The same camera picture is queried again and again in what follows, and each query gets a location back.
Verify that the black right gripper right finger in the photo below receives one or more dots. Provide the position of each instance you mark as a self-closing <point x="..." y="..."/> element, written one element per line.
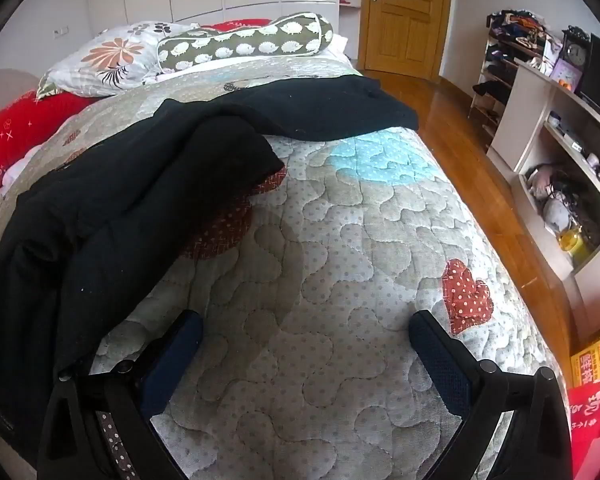
<point x="537" y="441"/>

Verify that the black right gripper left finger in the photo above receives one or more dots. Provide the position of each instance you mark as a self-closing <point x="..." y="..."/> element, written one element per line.
<point x="98" y="426"/>

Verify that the black pants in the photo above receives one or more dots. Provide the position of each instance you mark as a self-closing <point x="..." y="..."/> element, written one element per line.
<point x="90" y="239"/>

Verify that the red and yellow box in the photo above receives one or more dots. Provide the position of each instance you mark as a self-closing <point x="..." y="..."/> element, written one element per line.
<point x="584" y="404"/>

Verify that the heart patterned quilt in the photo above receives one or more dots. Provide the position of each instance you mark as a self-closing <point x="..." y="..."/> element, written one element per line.
<point x="305" y="288"/>

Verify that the white tv cabinet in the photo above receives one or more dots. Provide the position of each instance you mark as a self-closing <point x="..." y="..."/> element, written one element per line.
<point x="547" y="146"/>

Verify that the red pillow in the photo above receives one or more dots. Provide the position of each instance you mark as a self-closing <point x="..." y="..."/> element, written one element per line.
<point x="29" y="122"/>

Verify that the curved grey headboard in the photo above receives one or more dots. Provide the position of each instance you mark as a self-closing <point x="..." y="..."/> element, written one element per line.
<point x="13" y="84"/>

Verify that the floral white pillow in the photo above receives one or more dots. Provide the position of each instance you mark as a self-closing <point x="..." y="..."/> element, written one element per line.
<point x="118" y="59"/>

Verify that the purple desk clock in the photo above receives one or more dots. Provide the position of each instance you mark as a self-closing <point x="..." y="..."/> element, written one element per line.
<point x="572" y="59"/>

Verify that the shoe rack with clutter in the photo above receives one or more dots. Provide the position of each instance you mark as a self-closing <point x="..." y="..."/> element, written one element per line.
<point x="510" y="65"/>

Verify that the green hedgehog bolster pillow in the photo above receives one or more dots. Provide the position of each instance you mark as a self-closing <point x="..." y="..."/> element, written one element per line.
<point x="304" y="34"/>

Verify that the wooden door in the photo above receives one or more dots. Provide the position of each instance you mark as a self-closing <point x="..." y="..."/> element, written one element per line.
<point x="403" y="37"/>

